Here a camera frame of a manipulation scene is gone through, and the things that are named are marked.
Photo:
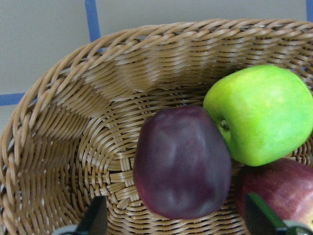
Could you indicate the dark purple apple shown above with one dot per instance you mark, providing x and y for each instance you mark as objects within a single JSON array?
[{"x": 182, "y": 167}]

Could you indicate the woven wicker basket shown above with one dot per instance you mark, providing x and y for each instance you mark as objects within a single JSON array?
[{"x": 73, "y": 134}]

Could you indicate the green apple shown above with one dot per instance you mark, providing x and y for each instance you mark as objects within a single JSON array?
[{"x": 263, "y": 112}]

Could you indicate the red apple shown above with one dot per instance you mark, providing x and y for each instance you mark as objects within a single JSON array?
[{"x": 285, "y": 185}]

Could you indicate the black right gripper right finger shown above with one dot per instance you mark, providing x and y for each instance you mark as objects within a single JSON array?
[{"x": 260, "y": 219}]

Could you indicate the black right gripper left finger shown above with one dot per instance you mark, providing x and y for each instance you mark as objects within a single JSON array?
[{"x": 94, "y": 221}]

